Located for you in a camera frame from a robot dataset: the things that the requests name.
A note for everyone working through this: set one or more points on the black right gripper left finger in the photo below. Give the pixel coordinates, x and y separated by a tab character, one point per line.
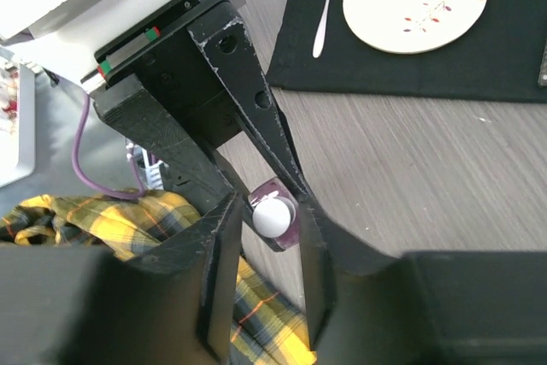
82	305

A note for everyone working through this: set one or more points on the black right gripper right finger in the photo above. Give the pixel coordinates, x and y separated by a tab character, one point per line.
423	307

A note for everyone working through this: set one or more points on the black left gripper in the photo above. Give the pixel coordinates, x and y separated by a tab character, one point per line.
176	83

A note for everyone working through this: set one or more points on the purple nail polish bottle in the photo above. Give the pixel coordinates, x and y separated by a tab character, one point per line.
274	188

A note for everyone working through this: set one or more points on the yellow plaid shirt sleeve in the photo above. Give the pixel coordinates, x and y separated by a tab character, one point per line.
266	328

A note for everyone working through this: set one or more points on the pink and cream plate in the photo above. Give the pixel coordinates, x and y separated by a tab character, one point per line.
411	26

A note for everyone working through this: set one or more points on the black cloth placemat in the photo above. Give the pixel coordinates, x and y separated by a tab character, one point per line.
498	59

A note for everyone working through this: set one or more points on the slotted cable duct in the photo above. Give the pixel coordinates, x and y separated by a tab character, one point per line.
147	165

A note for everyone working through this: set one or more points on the table knife with dark handle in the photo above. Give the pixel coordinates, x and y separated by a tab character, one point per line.
542	75

